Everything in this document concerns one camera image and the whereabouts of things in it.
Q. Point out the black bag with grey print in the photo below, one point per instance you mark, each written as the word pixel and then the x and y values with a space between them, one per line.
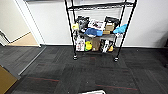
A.
pixel 111 20

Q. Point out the white door frame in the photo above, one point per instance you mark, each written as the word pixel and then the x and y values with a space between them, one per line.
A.
pixel 31 23

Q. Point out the brown wooden panel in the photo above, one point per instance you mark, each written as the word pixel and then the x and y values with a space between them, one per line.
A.
pixel 6 81

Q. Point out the light blue pouch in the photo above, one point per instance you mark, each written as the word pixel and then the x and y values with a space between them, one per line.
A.
pixel 120 29

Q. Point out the black white pack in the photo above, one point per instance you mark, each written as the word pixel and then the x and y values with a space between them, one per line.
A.
pixel 105 46

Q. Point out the yellow green toy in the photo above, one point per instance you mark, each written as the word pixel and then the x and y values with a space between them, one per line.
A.
pixel 88 45

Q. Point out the small yellow pack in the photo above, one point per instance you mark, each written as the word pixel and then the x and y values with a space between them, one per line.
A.
pixel 75 26

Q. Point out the tall brown box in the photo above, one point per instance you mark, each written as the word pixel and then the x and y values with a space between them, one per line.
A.
pixel 96 44

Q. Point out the small orange item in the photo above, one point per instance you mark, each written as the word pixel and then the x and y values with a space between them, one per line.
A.
pixel 111 49

